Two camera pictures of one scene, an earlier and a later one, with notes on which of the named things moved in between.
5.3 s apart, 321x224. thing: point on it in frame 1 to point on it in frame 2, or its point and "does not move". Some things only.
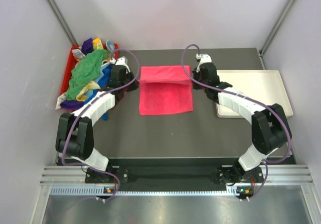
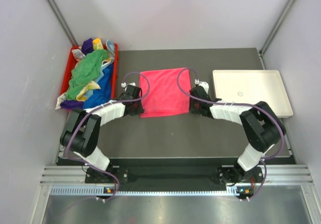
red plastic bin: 71,61 does not move
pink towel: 165,89 does not move
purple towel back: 87,46 does not move
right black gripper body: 197,76 to 194,106
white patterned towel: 78,54 does not move
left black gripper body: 129,78 to 138,108
